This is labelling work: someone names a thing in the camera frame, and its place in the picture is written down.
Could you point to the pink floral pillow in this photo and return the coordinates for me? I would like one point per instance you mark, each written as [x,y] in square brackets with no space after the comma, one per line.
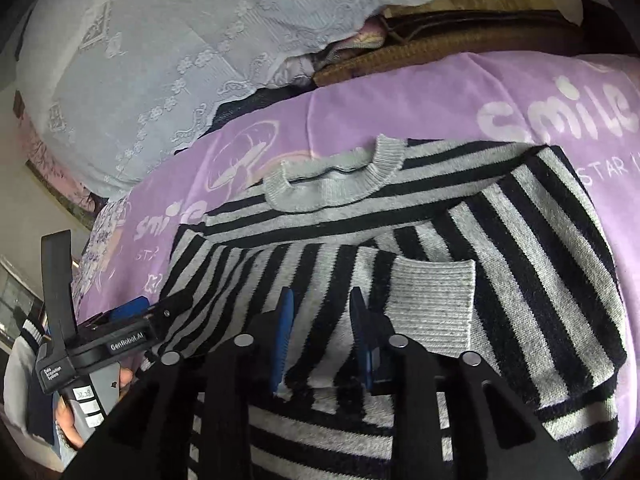
[52,172]

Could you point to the purple smile bed sheet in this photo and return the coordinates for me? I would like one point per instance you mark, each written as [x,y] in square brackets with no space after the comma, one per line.
[588,107]

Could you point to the black white striped sweater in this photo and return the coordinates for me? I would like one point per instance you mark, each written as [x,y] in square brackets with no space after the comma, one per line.
[485,246]

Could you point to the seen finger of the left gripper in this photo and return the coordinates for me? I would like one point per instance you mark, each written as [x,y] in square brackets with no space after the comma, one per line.
[132,308]

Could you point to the white lace bed cover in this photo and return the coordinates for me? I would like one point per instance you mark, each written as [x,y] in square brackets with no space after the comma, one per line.
[114,87]

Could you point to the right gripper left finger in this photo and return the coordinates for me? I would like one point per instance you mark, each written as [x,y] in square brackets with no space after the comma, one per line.
[189,419]

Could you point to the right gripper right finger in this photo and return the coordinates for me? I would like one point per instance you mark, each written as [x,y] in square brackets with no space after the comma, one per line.
[454,418]

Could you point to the person's left hand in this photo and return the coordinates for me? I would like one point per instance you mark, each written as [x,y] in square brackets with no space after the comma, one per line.
[64,416]

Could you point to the brown woven mat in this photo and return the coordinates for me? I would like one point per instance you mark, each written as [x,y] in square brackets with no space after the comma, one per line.
[416,35]

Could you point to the purple floral bedding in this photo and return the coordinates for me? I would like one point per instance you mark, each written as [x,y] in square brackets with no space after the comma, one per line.
[102,243]

